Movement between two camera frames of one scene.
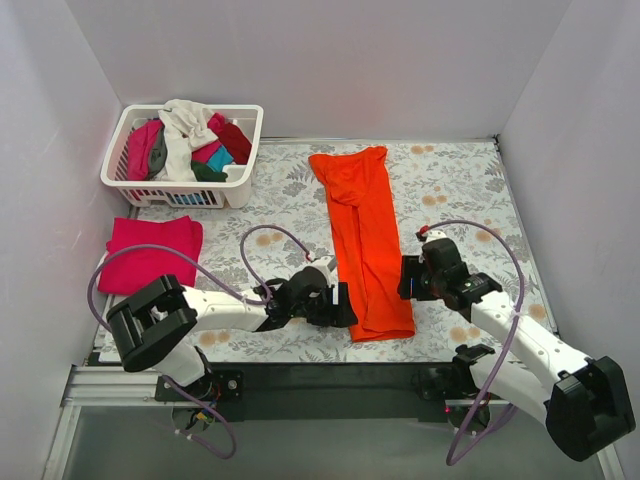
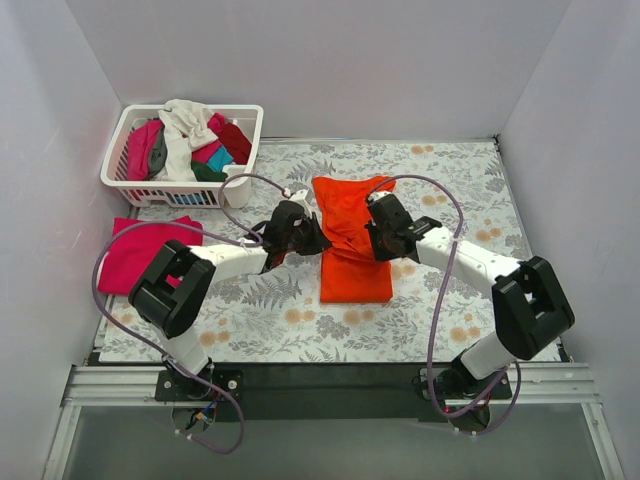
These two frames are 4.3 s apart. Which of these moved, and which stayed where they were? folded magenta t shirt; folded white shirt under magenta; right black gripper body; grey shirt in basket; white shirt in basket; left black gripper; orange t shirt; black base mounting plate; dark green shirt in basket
Moved: right black gripper body; left black gripper; orange t shirt
Stayed: dark green shirt in basket; white shirt in basket; folded magenta t shirt; grey shirt in basket; black base mounting plate; folded white shirt under magenta
